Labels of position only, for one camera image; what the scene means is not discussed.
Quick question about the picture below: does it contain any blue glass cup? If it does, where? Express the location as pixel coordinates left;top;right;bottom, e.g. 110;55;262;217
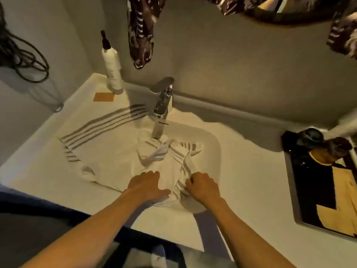
298;127;324;148

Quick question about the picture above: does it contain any black coiled cable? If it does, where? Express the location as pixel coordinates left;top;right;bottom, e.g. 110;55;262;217
0;2;50;83

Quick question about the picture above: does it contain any person's right hand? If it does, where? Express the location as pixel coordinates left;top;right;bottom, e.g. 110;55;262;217
185;172;223;210

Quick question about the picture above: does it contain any black tray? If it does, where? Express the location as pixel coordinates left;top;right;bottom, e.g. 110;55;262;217
282;130;357;239

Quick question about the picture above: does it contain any square kraft paper packet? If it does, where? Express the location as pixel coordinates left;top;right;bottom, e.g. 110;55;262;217
317;205;353;235

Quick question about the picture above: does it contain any person's left forearm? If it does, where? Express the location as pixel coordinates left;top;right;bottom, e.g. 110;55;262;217
19;192;151;268

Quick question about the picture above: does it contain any amber ribbed glass cup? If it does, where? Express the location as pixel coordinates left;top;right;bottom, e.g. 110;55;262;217
309;136;353;166

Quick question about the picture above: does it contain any large striped white towel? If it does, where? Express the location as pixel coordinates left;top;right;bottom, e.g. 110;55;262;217
58;104;157;193

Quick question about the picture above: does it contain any long kraft paper packet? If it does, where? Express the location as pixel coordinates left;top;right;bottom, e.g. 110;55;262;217
332;166;357;215

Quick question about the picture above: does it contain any person's right forearm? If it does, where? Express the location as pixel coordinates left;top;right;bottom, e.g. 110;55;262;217
208;198;296;268

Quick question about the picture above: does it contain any small tan soap packet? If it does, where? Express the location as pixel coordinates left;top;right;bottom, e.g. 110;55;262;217
93;92;115;102

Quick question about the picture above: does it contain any round dark wall mirror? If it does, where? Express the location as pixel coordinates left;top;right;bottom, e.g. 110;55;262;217
245;7;335;25

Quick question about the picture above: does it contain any white pump bottle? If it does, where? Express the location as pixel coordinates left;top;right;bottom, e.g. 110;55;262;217
325;108;357;140
100;30;124;95

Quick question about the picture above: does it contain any person's left hand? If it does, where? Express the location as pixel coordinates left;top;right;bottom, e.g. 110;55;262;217
127;170;171;205

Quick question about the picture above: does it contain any chrome faucet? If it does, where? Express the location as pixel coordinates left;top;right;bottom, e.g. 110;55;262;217
152;76;175;119

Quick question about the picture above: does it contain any dark patterned hanging garment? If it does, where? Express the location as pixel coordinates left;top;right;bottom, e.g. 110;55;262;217
127;0;357;70

